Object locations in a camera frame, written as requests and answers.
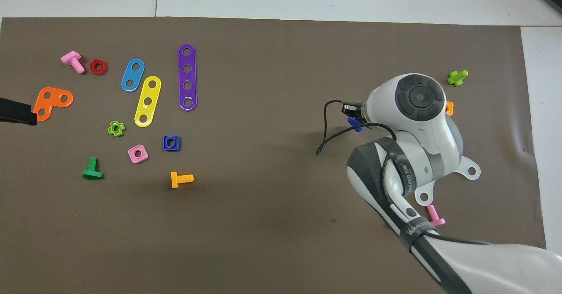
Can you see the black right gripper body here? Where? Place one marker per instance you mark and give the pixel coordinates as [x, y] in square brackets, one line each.
[352, 109]

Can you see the blue triangle head screw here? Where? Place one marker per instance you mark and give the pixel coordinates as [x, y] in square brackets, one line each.
[356, 125]

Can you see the blue square nut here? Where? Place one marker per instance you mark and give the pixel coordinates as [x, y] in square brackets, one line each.
[166, 147]

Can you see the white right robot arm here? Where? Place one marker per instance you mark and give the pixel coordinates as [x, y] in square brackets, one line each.
[421, 96]

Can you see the orange three hole plate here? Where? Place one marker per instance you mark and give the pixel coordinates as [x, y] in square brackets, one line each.
[56, 96]

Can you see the pink plastic screw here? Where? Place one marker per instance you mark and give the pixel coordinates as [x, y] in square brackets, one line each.
[436, 220]
[72, 59]

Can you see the red hexagon nut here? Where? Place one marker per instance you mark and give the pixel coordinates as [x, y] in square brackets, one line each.
[92, 67]

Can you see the lime green cross nut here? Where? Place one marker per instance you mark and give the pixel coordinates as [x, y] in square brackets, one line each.
[110, 130]

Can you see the orange square nut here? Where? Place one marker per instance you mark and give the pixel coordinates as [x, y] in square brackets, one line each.
[449, 108]

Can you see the green plastic screw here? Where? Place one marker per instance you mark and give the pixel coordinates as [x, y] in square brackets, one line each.
[92, 174]

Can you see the lime green cross screw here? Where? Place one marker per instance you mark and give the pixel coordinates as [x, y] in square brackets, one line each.
[456, 79]

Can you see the blue two hole plate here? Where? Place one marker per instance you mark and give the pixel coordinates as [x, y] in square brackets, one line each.
[132, 75]

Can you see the pink square nut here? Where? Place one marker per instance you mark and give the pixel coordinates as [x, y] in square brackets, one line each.
[131, 157]

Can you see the white curved hole plate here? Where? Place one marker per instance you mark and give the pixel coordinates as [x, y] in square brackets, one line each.
[463, 167]

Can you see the yellow three hole plate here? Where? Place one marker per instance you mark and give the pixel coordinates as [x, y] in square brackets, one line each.
[150, 93]

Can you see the brown paper mat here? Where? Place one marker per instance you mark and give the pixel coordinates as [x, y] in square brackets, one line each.
[263, 219]

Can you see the purple four hole plate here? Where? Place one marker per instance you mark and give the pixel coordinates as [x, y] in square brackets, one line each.
[187, 77]

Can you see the orange plastic screw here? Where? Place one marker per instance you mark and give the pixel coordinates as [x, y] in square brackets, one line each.
[174, 180]

